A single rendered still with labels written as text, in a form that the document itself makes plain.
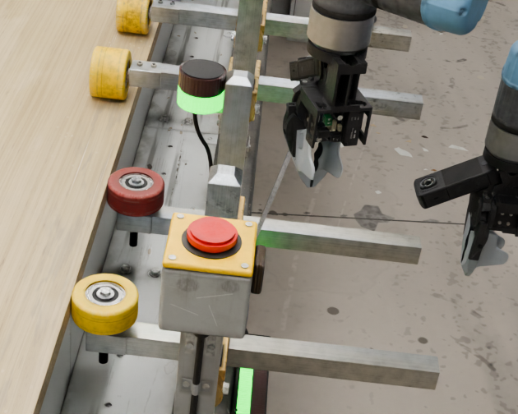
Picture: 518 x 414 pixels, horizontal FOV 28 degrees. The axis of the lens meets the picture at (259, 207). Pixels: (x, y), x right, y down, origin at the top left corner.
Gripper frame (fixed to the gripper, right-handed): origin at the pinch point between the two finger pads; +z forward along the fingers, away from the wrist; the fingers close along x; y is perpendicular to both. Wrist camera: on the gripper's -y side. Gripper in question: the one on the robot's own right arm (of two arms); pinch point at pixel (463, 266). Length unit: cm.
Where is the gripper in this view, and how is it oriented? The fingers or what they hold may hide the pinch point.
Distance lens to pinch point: 153.0
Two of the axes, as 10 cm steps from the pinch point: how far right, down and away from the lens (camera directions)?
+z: -1.1, 8.2, 5.6
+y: 9.9, 1.2, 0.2
